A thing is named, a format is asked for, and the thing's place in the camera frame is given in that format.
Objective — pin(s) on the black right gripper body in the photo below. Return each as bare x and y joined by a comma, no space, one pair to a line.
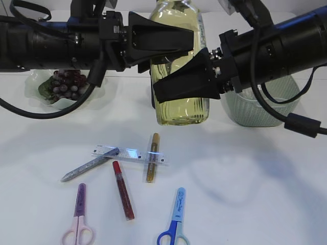
235,62

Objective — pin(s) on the clear plastic ruler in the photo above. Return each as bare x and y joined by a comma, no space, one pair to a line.
130,155

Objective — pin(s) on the right black blue robot arm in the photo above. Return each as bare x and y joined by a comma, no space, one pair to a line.
285,48

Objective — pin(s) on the blue capped scissors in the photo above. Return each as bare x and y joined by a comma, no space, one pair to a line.
175,229

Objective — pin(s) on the dark purple grape bunch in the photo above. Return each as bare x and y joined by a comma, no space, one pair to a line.
63,84

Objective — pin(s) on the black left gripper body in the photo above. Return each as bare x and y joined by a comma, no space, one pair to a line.
114,36

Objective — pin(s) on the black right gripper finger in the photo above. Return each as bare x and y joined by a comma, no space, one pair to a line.
195,79

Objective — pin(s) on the green wavy glass plate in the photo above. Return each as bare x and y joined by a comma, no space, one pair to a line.
36,78

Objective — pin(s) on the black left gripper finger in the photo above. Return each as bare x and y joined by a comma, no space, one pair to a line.
147,40

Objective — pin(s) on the red glitter pen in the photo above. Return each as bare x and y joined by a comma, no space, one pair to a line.
127,207

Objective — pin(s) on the gold glitter pen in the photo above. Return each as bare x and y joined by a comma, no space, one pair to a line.
151,167

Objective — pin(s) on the pink purple capped scissors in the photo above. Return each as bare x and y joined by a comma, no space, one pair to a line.
79,226

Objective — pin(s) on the silver glitter pen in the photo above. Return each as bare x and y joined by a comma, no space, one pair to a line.
89,165

